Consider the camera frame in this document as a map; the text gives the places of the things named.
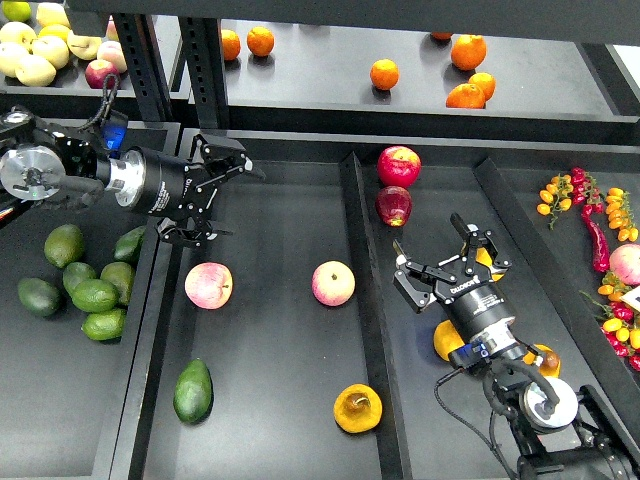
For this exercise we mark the green avocado right of pile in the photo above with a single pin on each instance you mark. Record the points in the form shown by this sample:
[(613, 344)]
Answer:
[(122, 276)]

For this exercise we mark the dark red apple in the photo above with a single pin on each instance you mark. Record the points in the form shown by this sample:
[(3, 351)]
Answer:
[(394, 205)]

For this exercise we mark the pink apple centre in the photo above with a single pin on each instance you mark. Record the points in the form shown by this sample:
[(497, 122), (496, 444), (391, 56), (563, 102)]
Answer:
[(333, 283)]

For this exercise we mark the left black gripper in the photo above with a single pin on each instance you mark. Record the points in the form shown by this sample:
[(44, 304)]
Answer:
[(150, 182)]

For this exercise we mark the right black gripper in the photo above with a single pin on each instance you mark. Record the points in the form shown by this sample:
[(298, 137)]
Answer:
[(474, 304)]

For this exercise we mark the bright green avocado lowest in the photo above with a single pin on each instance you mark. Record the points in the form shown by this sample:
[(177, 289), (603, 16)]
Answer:
[(104, 326)]

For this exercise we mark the black shelf post right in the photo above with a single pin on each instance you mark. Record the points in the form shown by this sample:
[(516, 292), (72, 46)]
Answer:
[(203, 51)]

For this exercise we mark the black tray divider left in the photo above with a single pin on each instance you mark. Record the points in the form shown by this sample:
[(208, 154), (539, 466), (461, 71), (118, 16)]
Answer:
[(391, 438)]

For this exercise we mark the green avocado middle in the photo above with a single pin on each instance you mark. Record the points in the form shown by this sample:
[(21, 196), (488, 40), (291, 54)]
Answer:
[(76, 273)]

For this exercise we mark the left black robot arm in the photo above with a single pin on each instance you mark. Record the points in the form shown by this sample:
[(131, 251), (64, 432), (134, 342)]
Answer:
[(72, 167)]

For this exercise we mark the yellow pear upper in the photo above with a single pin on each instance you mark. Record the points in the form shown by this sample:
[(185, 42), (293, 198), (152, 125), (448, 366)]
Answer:
[(484, 258)]

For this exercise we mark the bright red apple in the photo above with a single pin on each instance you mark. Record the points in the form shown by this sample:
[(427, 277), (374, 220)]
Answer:
[(398, 166)]

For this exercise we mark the yellow pear left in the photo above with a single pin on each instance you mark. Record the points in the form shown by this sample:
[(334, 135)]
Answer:
[(446, 339)]

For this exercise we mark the black upper shelf left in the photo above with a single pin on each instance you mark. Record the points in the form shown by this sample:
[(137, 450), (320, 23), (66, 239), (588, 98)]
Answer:
[(69, 95)]

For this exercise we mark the orange cherry tomato vine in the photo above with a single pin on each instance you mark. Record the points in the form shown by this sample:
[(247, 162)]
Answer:
[(555, 198), (620, 215)]

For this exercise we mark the pink apple left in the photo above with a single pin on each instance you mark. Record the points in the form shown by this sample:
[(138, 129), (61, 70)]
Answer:
[(209, 285)]

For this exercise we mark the mixed cherry tomato bunch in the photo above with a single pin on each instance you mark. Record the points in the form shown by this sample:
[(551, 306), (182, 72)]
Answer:
[(618, 321)]

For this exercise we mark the yellow pear with stem up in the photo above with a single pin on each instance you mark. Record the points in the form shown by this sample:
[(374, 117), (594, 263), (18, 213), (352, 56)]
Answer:
[(357, 409)]

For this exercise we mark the orange on shelf front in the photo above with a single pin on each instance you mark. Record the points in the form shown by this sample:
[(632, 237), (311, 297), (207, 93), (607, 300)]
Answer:
[(467, 96)]

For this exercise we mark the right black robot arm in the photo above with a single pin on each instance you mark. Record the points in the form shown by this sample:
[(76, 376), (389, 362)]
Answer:
[(560, 432)]

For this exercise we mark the red cherry tomato vine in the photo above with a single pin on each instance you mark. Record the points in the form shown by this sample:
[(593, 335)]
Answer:
[(585, 190)]

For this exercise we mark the orange cherry tomato vine right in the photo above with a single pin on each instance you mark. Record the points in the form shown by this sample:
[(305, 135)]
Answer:
[(620, 215)]

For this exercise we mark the white label card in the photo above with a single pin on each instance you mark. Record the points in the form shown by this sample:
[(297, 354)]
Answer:
[(632, 298)]

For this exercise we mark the pale pink apple on shelf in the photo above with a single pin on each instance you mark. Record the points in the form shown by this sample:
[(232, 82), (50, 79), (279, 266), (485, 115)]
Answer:
[(112, 52)]

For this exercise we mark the black shelf post left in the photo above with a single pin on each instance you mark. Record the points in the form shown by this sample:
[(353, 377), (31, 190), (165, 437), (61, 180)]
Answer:
[(138, 40)]

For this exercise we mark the pink apple right edge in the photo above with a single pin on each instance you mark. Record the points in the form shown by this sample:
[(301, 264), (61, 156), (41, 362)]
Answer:
[(624, 264)]

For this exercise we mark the orange on shelf left edge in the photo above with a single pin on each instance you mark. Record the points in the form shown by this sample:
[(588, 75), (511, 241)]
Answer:
[(231, 44)]

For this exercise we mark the black tray divider right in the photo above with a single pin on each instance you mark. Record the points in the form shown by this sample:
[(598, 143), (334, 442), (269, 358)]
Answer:
[(560, 261)]

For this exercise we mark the green avocado by tray wall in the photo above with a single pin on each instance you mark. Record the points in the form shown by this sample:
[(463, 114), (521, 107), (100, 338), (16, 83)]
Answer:
[(128, 246)]

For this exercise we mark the red apple on shelf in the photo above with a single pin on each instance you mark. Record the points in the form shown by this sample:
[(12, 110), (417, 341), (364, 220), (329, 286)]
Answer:
[(101, 73)]

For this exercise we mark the orange cherry tomato vine left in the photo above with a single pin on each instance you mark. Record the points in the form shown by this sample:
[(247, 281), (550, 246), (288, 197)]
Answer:
[(555, 198)]

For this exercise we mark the dark green avocado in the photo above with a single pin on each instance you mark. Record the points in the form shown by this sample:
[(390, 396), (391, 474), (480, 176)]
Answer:
[(193, 392)]

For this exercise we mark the yellow apple with stem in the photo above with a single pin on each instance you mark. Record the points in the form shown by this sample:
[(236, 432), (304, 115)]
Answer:
[(83, 47)]

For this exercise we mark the black centre tray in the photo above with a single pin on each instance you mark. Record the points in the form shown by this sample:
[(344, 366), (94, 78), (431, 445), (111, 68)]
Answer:
[(278, 358)]

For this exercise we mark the bright green avocado centre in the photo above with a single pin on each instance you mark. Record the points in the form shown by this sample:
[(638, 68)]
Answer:
[(95, 296)]

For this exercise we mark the yellow pear lower right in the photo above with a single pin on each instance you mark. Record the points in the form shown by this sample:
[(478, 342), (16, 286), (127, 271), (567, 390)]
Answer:
[(545, 360)]

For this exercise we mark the red chili pepper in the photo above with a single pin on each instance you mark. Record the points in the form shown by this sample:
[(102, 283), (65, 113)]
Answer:
[(600, 248)]

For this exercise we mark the black tray divider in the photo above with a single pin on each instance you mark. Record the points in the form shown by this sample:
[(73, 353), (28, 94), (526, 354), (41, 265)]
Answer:
[(560, 261), (391, 438)]

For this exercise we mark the black shelf post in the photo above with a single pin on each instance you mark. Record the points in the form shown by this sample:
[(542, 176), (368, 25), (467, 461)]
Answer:
[(203, 51), (138, 40)]

